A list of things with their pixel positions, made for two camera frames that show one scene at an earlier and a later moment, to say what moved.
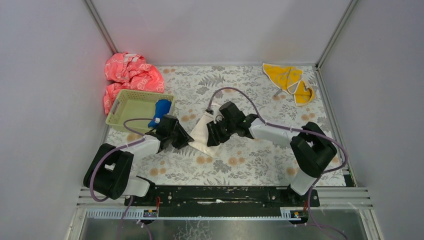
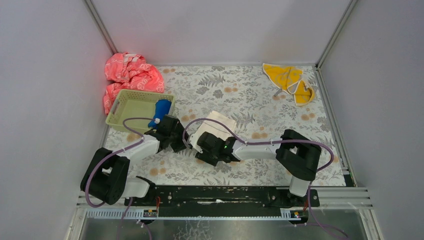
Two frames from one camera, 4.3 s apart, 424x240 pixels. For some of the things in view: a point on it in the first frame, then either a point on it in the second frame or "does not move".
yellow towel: (290, 80) does not move
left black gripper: (175, 134) does not move
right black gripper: (216, 131) → (204, 147)
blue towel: (162, 107) does not move
